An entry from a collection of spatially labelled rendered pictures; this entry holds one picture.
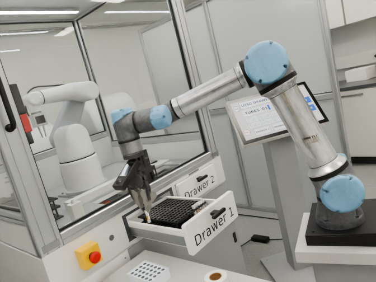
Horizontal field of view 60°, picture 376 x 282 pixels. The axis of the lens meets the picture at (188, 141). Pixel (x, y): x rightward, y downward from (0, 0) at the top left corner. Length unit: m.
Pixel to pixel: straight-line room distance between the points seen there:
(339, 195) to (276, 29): 1.92
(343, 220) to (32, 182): 1.00
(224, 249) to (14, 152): 1.18
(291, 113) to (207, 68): 2.27
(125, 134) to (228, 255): 1.06
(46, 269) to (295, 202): 1.48
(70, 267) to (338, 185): 0.90
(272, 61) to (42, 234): 0.88
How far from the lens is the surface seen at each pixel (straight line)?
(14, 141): 1.13
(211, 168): 1.69
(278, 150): 2.02
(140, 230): 1.31
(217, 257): 1.81
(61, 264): 1.23
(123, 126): 1.06
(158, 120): 1.01
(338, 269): 1.22
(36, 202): 1.16
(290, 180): 2.09
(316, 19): 2.58
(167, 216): 1.28
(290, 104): 0.94
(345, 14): 4.23
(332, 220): 1.17
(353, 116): 3.96
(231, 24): 2.95
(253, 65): 0.92
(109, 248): 1.32
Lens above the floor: 1.37
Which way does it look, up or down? 10 degrees down
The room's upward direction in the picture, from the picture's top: 14 degrees counter-clockwise
